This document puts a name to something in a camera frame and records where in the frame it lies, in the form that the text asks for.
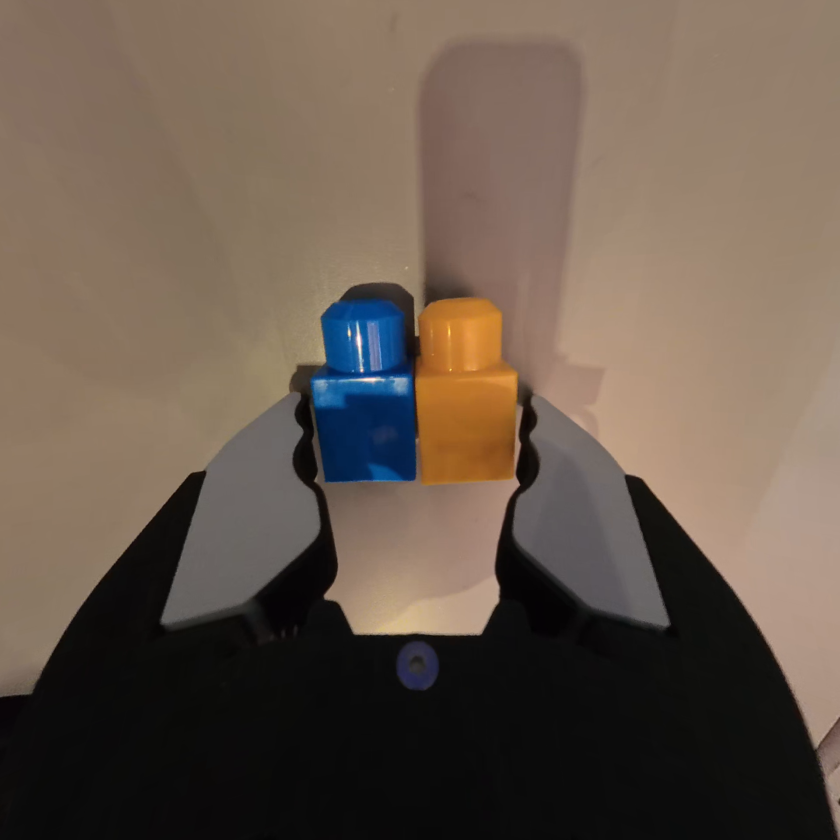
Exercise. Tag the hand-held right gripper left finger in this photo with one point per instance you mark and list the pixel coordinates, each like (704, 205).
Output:
(243, 525)

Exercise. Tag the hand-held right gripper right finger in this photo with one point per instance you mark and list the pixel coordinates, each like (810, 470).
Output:
(584, 531)

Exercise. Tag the blue toy block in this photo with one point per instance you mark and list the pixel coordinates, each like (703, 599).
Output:
(364, 426)

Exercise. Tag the yellow toy block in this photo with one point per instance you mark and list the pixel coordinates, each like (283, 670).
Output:
(466, 426)

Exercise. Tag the grey desk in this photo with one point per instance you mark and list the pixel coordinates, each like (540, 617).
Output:
(197, 197)

